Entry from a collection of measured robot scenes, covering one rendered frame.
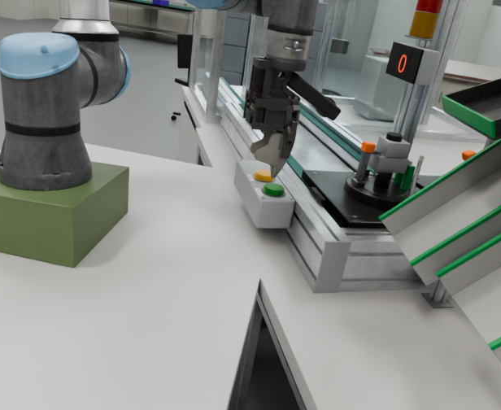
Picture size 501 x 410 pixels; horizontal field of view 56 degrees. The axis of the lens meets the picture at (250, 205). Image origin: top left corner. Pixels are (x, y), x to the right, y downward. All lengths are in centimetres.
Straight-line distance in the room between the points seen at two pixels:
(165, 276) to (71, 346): 20
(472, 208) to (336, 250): 21
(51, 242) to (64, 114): 20
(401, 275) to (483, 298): 26
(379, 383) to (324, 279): 20
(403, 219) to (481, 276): 15
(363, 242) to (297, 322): 17
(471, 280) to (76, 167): 62
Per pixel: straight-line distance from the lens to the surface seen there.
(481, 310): 62
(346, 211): 85
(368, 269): 82
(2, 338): 70
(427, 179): 114
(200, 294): 75
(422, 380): 71
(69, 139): 83
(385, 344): 75
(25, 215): 80
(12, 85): 81
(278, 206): 87
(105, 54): 91
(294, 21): 78
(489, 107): 69
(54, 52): 80
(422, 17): 111
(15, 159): 83
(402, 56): 112
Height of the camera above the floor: 130
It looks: 25 degrees down
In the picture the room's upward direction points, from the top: 9 degrees clockwise
